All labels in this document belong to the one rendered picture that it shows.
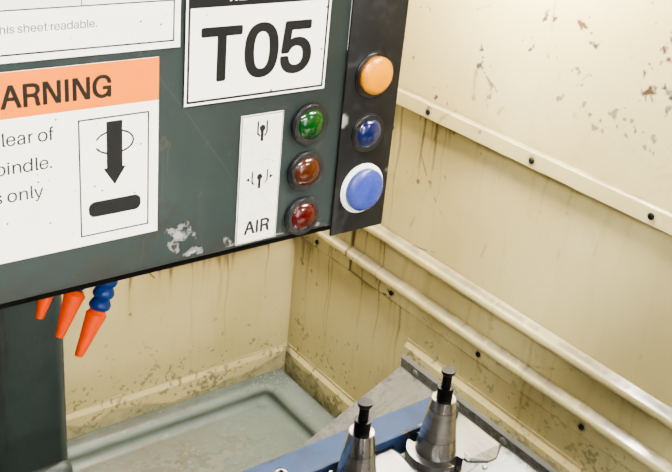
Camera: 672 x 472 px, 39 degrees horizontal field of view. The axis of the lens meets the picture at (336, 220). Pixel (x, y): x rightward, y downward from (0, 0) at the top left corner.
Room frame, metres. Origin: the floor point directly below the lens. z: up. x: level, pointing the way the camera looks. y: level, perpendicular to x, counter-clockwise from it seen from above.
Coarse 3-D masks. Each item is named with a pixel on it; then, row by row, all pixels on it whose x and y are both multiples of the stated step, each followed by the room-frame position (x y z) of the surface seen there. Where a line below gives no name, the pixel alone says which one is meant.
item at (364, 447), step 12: (348, 432) 0.75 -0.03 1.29; (372, 432) 0.75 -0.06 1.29; (348, 444) 0.75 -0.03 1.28; (360, 444) 0.74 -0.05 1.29; (372, 444) 0.75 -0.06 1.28; (348, 456) 0.74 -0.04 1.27; (360, 456) 0.74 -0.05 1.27; (372, 456) 0.74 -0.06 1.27; (348, 468) 0.74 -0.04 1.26; (360, 468) 0.74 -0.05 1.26; (372, 468) 0.74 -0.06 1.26
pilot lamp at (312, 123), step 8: (312, 112) 0.56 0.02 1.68; (320, 112) 0.56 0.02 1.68; (304, 120) 0.55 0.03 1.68; (312, 120) 0.56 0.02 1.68; (320, 120) 0.56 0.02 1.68; (304, 128) 0.55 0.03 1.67; (312, 128) 0.56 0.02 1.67; (320, 128) 0.56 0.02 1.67; (304, 136) 0.56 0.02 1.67; (312, 136) 0.56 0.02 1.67
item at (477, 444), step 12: (456, 420) 0.89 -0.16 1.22; (468, 420) 0.89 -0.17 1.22; (456, 432) 0.87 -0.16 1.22; (468, 432) 0.87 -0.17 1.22; (480, 432) 0.87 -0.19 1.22; (468, 444) 0.85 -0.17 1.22; (480, 444) 0.85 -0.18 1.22; (492, 444) 0.85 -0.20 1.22; (468, 456) 0.83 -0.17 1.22; (480, 456) 0.83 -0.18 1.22; (492, 456) 0.83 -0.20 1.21
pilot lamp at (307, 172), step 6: (306, 162) 0.56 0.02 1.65; (312, 162) 0.56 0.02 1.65; (318, 162) 0.56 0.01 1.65; (300, 168) 0.55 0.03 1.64; (306, 168) 0.56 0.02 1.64; (312, 168) 0.56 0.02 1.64; (318, 168) 0.56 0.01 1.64; (300, 174) 0.55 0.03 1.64; (306, 174) 0.56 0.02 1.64; (312, 174) 0.56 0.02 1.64; (318, 174) 0.56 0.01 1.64; (300, 180) 0.56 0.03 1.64; (306, 180) 0.56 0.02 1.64; (312, 180) 0.56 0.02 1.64
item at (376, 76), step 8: (368, 64) 0.58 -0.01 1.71; (376, 64) 0.58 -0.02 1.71; (384, 64) 0.59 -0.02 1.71; (368, 72) 0.58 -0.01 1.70; (376, 72) 0.58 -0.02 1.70; (384, 72) 0.59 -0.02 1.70; (392, 72) 0.59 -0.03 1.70; (368, 80) 0.58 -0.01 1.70; (376, 80) 0.58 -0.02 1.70; (384, 80) 0.59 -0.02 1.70; (368, 88) 0.58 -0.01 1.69; (376, 88) 0.59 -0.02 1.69; (384, 88) 0.59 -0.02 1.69
